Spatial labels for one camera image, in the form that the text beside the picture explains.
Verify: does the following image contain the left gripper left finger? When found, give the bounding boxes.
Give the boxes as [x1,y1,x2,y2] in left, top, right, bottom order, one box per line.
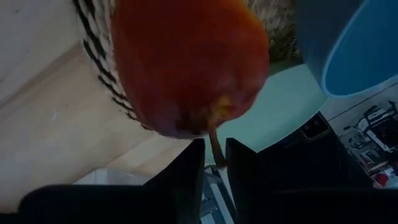
[18,138,206,224]

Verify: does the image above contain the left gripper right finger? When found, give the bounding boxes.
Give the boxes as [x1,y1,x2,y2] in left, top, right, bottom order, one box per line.
[225,136,398,224]

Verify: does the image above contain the pale green plate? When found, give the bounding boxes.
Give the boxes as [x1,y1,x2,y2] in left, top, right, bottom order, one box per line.
[203,63,329,166]

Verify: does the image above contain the red yellow apple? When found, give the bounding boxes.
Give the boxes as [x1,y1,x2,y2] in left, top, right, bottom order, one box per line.
[111,0,270,169]

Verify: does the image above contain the blue bowl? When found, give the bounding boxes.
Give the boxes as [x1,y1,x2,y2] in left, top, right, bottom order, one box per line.
[295,0,398,99]

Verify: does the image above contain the round woven straw placemat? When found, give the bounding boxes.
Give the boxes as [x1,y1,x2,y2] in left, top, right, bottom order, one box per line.
[72,0,304,131]

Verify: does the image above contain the black table-level camera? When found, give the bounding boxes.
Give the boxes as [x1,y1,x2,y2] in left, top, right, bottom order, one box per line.
[257,111,374,190]

